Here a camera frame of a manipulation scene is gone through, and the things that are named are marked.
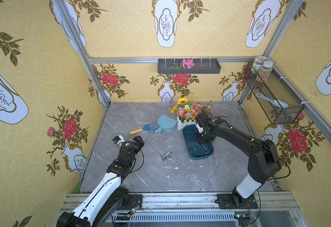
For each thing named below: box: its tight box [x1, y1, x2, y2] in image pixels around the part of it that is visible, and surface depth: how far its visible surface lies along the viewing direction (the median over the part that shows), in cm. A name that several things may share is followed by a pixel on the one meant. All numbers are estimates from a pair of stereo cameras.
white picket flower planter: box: [168, 96, 213, 133], surface depth 96 cm
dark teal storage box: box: [182, 124, 215, 161], surface depth 94 cm
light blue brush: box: [256, 92, 290, 110], surface depth 75 cm
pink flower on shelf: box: [179, 58, 195, 70], surface depth 90 cm
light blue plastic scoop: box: [154, 114, 177, 135], surface depth 109 cm
